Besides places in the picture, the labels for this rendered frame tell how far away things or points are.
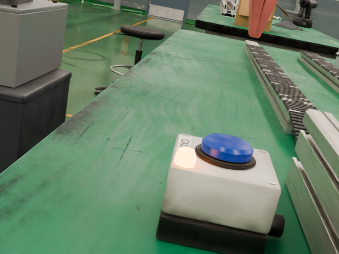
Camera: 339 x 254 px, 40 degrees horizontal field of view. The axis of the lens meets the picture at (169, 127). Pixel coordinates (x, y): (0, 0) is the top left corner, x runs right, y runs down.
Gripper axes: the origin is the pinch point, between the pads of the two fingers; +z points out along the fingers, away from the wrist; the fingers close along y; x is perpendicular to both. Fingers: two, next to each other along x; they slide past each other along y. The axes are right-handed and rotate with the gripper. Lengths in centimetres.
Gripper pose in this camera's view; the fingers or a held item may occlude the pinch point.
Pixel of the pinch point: (256, 24)
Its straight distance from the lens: 34.1
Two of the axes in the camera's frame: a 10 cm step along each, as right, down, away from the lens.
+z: -1.8, 9.4, 3.0
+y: 9.8, 2.0, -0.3
